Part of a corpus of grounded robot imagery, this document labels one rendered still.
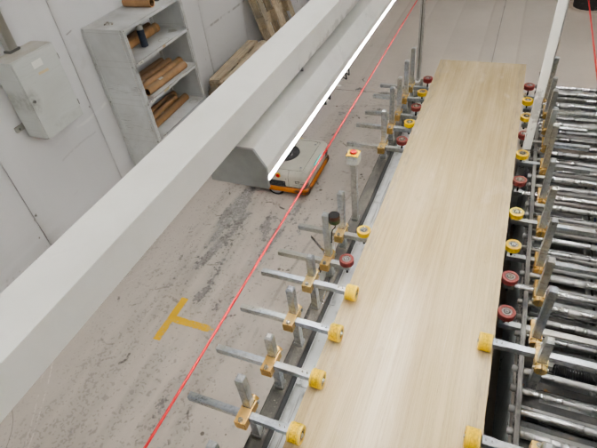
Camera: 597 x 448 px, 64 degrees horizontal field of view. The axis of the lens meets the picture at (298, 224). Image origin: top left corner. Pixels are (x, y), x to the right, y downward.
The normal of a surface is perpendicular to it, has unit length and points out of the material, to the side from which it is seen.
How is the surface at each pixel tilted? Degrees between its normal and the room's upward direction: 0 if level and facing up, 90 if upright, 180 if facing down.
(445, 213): 0
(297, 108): 61
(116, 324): 0
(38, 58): 90
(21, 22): 90
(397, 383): 0
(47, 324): 90
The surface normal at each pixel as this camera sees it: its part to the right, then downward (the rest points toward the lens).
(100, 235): -0.10, -0.74
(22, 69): 0.92, 0.18
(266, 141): 0.76, -0.21
